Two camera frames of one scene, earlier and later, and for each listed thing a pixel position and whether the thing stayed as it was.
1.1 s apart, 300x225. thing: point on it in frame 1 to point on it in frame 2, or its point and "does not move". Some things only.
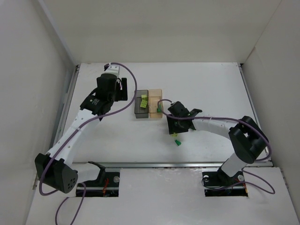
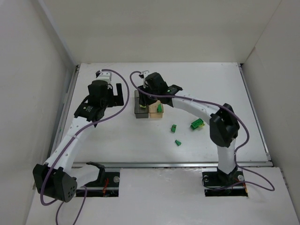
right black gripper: (172, 126) to (143, 99)
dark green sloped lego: (178, 142) does not move
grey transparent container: (140, 112) does not move
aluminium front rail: (164, 165) does not move
